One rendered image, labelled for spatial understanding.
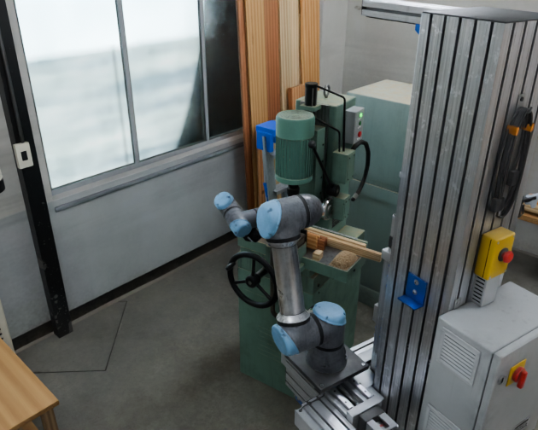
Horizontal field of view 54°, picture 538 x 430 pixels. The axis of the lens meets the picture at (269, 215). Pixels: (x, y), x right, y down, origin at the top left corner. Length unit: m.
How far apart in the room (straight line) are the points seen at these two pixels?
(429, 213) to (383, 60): 3.28
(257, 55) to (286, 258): 2.37
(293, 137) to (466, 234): 1.05
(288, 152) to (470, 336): 1.19
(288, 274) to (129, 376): 1.68
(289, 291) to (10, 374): 1.36
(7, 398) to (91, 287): 1.31
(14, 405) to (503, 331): 1.84
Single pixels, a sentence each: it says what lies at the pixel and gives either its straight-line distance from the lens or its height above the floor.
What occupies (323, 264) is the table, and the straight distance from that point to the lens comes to 2.40.
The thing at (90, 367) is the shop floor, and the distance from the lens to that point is 3.34.
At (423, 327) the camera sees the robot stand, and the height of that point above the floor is 1.11.
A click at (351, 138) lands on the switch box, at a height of 1.35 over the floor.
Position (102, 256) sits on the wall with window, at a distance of 3.59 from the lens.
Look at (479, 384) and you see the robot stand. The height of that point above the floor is 1.11.
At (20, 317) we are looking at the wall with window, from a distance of 3.49.
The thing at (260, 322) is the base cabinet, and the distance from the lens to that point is 2.82.
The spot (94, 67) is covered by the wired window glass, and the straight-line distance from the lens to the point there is 3.32.
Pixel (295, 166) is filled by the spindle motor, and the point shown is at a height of 1.29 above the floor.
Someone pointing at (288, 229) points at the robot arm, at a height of 1.38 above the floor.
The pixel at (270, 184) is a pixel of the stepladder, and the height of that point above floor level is 0.79.
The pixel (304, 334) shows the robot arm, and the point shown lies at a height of 1.02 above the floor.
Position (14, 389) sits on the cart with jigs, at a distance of 2.54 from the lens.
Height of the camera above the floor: 2.18
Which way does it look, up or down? 27 degrees down
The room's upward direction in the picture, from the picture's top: straight up
